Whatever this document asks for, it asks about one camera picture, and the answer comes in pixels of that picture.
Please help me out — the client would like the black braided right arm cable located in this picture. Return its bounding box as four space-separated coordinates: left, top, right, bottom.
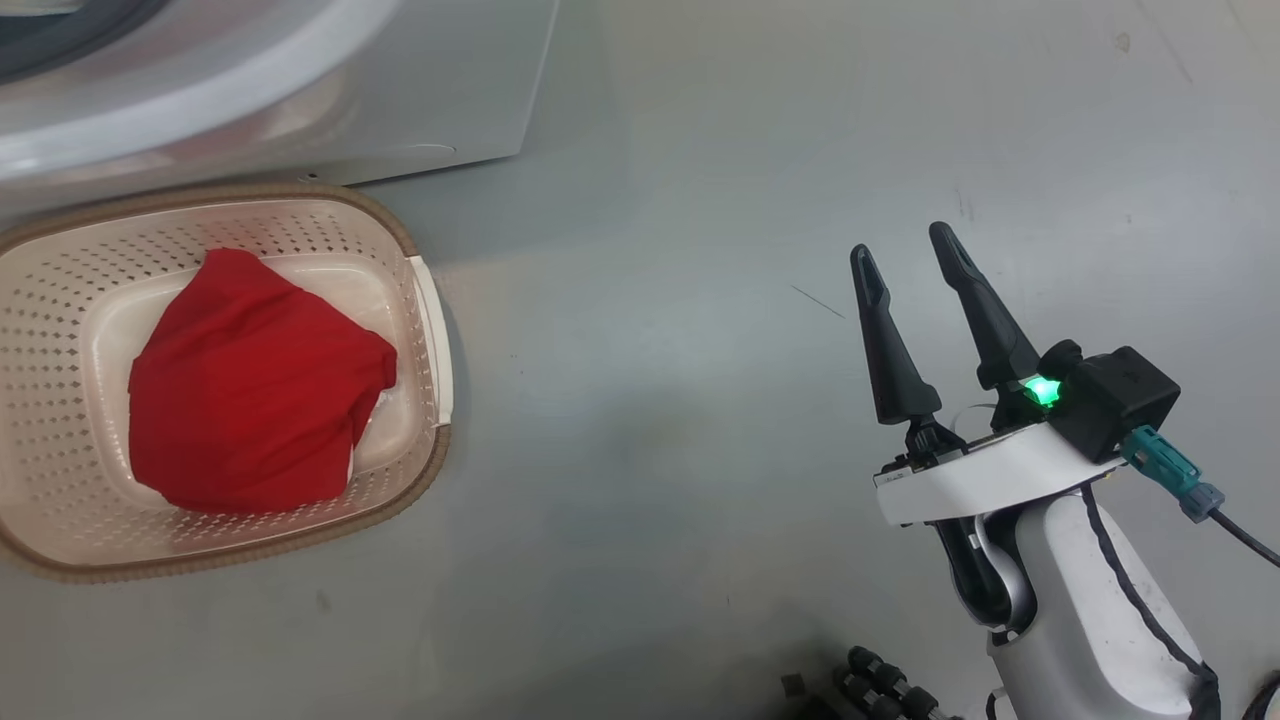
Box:
1080 485 1223 720

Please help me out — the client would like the cream perforated laundry basket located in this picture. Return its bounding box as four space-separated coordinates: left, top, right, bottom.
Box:
0 183 456 584

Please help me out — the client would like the white washing machine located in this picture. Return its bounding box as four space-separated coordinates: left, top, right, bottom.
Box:
0 0 561 216

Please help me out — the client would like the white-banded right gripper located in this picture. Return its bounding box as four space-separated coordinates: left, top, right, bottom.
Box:
850 222 1128 629

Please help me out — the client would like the red garment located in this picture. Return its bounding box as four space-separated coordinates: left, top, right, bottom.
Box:
128 247 399 516

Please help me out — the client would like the teal-plug right camera cable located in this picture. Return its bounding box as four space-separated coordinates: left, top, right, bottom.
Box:
1120 425 1280 571

